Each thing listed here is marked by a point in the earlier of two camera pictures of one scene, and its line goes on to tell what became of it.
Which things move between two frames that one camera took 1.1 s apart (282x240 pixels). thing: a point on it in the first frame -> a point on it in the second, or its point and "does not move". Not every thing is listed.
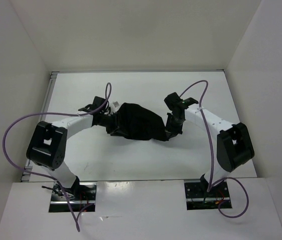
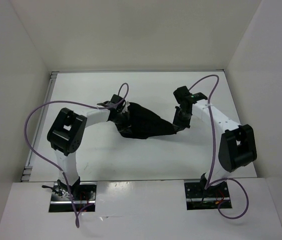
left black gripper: (114, 126) -> (126, 124)
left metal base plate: (82, 196) does not move
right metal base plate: (197, 197) does not move
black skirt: (136, 123) does not move
